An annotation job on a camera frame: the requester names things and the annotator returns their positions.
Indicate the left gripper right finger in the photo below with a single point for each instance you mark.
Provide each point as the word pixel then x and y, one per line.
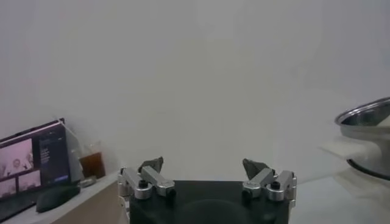
pixel 262 179

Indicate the black computer mouse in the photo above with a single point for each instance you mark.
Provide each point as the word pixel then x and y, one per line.
pixel 58 198

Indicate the open laptop purple screen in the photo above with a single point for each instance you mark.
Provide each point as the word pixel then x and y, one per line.
pixel 45 155

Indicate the steel steamer basket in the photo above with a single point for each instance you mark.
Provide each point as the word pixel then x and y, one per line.
pixel 365 146

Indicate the plastic cup iced coffee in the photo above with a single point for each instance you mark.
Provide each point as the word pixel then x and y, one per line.
pixel 92 164

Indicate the white side desk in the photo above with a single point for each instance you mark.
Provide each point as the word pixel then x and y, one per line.
pixel 97 204

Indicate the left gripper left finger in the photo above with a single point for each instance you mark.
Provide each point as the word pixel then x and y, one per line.
pixel 152 179

